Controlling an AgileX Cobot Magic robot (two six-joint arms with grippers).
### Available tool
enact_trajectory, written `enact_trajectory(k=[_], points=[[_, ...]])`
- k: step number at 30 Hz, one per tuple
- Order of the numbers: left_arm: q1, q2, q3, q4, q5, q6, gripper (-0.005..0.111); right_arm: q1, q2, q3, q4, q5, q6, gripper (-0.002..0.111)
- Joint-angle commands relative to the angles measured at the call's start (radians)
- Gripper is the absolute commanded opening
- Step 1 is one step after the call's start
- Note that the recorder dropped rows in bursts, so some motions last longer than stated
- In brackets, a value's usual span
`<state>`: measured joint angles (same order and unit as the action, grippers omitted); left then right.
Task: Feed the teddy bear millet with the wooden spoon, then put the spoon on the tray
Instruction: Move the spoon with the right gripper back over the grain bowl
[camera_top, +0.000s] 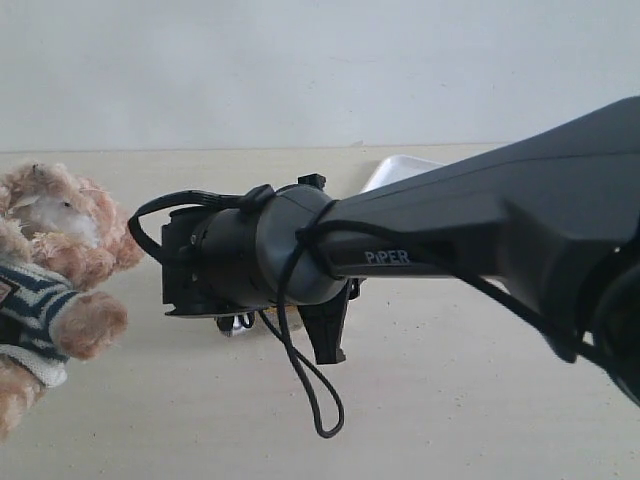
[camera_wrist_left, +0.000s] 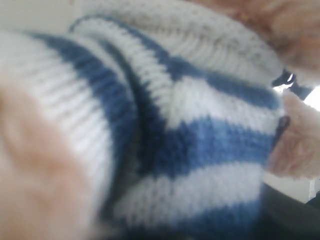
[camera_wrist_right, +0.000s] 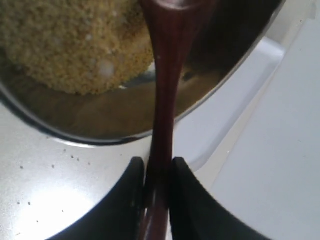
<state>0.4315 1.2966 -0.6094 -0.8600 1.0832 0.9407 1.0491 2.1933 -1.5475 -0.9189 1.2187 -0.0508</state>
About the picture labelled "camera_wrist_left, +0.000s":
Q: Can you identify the brown teddy bear striped sweater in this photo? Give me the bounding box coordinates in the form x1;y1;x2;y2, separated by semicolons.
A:
0;0;320;240

